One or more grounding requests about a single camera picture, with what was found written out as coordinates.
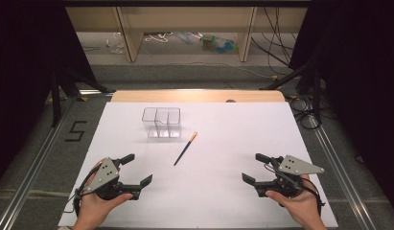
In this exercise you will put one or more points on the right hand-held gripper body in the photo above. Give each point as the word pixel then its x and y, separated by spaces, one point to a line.
pixel 296 167

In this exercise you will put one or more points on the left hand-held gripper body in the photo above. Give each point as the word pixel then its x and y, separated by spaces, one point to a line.
pixel 103 175

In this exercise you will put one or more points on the clear plastic divided container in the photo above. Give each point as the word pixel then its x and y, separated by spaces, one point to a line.
pixel 161 123

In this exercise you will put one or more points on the dark pencil with orange end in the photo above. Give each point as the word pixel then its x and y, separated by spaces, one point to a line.
pixel 186 148

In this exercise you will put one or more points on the person's left hand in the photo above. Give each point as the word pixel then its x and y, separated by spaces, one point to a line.
pixel 92 209

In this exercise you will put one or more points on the person's right hand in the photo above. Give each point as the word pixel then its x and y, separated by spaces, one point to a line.
pixel 301 207

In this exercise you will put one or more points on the white table sheet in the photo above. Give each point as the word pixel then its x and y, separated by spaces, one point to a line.
pixel 217 182

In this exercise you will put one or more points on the dark table grommet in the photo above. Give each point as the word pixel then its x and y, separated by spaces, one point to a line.
pixel 230 101

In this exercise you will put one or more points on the black stand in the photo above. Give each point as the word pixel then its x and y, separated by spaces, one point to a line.
pixel 68 83
pixel 316 89

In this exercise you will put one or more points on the black curtain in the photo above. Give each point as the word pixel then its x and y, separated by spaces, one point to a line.
pixel 22 80
pixel 360 80

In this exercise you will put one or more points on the clear plastic bag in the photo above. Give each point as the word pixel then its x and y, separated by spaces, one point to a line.
pixel 115 43

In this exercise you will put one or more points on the light wooden desk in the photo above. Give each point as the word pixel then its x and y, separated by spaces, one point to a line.
pixel 130 38

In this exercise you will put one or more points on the colourful plastic bag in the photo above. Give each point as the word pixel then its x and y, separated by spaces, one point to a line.
pixel 218 44

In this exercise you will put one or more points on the metal floor rail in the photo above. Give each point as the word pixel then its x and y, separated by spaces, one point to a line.
pixel 31 172
pixel 341 172

